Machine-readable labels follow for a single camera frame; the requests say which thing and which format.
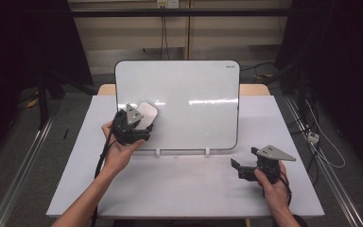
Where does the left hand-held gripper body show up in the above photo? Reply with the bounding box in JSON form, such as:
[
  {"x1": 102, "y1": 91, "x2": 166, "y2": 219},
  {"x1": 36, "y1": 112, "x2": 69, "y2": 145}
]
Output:
[{"x1": 111, "y1": 103, "x2": 152, "y2": 147}]

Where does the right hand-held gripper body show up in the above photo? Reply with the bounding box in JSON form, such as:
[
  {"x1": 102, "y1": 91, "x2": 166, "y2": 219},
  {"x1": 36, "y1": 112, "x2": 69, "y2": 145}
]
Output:
[{"x1": 251, "y1": 144, "x2": 297, "y2": 185}]

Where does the white whiteboard eraser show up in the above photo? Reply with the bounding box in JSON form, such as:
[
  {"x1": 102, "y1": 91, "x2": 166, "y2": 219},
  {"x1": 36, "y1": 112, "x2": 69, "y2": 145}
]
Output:
[{"x1": 134, "y1": 100, "x2": 159, "y2": 131}]

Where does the white whiteboard with black rim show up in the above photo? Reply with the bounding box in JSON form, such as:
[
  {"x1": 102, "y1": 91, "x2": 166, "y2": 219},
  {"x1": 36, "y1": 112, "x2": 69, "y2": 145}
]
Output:
[{"x1": 113, "y1": 60, "x2": 241, "y2": 151}]

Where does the person's left hand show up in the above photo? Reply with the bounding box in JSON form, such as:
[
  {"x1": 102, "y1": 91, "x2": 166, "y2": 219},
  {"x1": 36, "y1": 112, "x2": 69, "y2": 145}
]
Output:
[{"x1": 101, "y1": 120, "x2": 147, "y2": 178}]

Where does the person's right hand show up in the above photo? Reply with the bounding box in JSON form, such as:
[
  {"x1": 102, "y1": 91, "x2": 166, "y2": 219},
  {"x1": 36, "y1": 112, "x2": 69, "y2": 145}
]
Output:
[{"x1": 253, "y1": 160, "x2": 293, "y2": 216}]

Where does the white power strip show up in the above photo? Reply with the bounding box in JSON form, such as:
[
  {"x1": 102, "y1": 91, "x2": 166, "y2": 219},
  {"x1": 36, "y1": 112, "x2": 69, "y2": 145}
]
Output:
[{"x1": 307, "y1": 131, "x2": 320, "y2": 145}]

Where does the wooden table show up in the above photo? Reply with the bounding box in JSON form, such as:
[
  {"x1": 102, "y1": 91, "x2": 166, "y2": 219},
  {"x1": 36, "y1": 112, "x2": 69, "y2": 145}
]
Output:
[{"x1": 96, "y1": 82, "x2": 271, "y2": 96}]

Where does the black metal stand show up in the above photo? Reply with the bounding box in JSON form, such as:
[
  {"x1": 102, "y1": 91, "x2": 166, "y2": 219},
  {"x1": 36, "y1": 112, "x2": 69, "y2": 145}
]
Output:
[{"x1": 36, "y1": 70, "x2": 65, "y2": 131}]

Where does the black horizontal bar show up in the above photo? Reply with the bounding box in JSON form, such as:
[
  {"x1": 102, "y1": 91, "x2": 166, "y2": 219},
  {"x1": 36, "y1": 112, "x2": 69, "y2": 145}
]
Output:
[{"x1": 69, "y1": 8, "x2": 292, "y2": 18}]

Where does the black curtain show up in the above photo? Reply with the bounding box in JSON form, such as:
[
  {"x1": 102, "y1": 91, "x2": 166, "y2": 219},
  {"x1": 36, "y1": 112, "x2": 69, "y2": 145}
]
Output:
[
  {"x1": 0, "y1": 0, "x2": 95, "y2": 168},
  {"x1": 273, "y1": 0, "x2": 363, "y2": 181}
]

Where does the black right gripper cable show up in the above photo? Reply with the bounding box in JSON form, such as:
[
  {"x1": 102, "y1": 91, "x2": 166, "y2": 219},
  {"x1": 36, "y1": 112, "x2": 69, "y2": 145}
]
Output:
[{"x1": 276, "y1": 169, "x2": 293, "y2": 206}]

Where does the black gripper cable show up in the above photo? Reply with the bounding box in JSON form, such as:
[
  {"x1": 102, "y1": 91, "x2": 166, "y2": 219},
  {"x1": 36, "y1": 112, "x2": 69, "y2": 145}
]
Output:
[
  {"x1": 276, "y1": 169, "x2": 293, "y2": 206},
  {"x1": 89, "y1": 113, "x2": 121, "y2": 227}
]

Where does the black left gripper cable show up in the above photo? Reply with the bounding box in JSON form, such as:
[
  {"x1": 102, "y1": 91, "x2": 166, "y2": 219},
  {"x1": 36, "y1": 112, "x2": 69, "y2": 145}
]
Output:
[{"x1": 89, "y1": 113, "x2": 121, "y2": 227}]

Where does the aluminium floor rail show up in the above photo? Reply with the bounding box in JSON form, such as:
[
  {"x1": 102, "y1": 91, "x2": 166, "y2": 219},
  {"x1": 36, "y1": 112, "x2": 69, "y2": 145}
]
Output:
[
  {"x1": 0, "y1": 103, "x2": 61, "y2": 227},
  {"x1": 284, "y1": 94, "x2": 363, "y2": 227}
]

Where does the white cable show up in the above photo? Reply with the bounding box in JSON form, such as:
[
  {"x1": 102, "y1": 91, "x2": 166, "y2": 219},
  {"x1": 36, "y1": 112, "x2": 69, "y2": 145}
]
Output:
[{"x1": 305, "y1": 98, "x2": 347, "y2": 169}]

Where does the black floor cable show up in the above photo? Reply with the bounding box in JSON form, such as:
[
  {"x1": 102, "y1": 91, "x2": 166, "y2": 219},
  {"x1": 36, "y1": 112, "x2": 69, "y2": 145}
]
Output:
[{"x1": 239, "y1": 61, "x2": 277, "y2": 73}]

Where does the black hanging cable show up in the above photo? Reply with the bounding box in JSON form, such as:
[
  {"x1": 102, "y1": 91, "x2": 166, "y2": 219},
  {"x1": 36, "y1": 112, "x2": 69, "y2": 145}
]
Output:
[{"x1": 160, "y1": 8, "x2": 171, "y2": 61}]

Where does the white wall socket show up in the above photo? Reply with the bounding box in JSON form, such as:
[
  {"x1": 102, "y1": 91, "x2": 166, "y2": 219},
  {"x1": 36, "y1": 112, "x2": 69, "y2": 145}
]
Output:
[{"x1": 156, "y1": 0, "x2": 181, "y2": 9}]

